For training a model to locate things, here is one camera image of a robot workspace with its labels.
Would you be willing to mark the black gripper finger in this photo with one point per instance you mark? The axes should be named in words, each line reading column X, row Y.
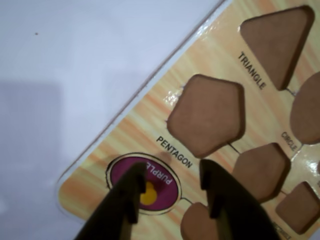
column 120, row 200
column 240, row 215

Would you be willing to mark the purple oval piece yellow pin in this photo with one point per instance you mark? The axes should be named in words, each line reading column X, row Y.
column 165, row 185

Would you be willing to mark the wooden shape puzzle board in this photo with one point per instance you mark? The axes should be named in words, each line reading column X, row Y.
column 155, row 120

